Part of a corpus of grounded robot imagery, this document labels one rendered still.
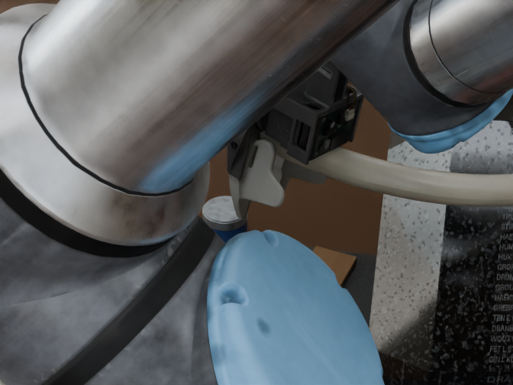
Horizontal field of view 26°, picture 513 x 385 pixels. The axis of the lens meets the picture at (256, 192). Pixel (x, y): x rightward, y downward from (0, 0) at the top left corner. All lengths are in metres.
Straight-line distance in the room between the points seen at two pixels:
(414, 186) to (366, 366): 0.36
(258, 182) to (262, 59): 0.54
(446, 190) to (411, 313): 0.50
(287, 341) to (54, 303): 0.13
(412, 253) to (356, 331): 0.83
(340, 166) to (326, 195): 1.72
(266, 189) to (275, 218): 1.63
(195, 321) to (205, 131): 0.13
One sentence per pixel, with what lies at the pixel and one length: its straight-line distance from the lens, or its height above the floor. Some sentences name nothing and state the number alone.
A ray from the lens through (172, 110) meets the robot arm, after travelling 0.51.
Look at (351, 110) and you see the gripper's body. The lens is 0.99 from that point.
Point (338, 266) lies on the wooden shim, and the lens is 2.47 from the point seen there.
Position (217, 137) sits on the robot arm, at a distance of 0.53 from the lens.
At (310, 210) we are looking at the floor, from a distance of 2.68.
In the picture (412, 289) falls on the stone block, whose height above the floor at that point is 0.64.
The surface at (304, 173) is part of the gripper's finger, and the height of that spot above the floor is 1.00.
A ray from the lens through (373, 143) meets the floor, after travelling 2.92.
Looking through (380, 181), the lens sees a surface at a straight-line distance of 1.00.
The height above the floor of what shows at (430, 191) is 1.03.
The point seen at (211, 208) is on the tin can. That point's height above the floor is 0.15.
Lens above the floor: 1.62
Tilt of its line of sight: 36 degrees down
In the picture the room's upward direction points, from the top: straight up
